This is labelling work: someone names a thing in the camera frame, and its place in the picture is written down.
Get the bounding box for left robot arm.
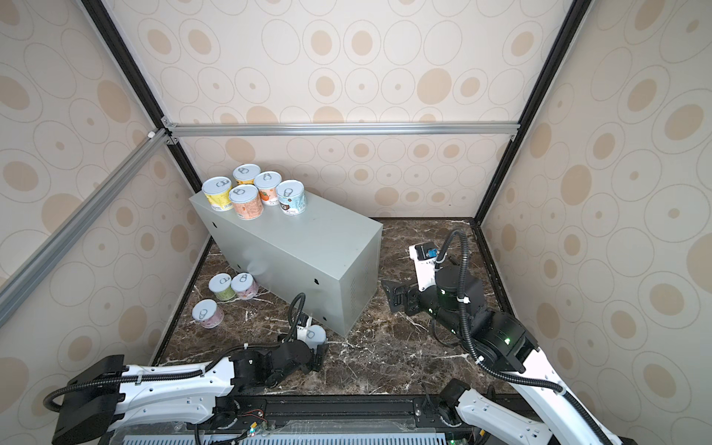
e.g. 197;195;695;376
43;293;328;444

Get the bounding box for pink can behind cabinet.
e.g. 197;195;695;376
231;273;259;300

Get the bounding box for green can behind cabinet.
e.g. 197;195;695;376
209;273;237;302

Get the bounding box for tall yellow label can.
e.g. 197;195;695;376
202;176;233;212

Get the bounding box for pink label can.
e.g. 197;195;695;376
229;185;263;221
254;171;282;206

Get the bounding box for black right corner post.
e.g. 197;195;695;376
473;0;593;228

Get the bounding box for blue label can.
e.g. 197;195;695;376
276;180;306;216
297;326;327;352

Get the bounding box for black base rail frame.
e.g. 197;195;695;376
99;392;580;445

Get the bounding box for black corner post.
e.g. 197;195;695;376
79;0;202;193
473;0;593;228

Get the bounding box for small yellow label can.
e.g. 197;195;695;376
232;163;261;185

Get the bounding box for aluminium left side rail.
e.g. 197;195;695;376
1;129;170;324

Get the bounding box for black left corner post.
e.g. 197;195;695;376
79;0;202;193

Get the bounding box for grey metal cabinet box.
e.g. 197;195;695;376
190;193;383;337

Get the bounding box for horizontal aluminium back rail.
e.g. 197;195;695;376
168;122;519;137

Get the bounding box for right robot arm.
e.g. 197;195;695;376
382;230;632;444

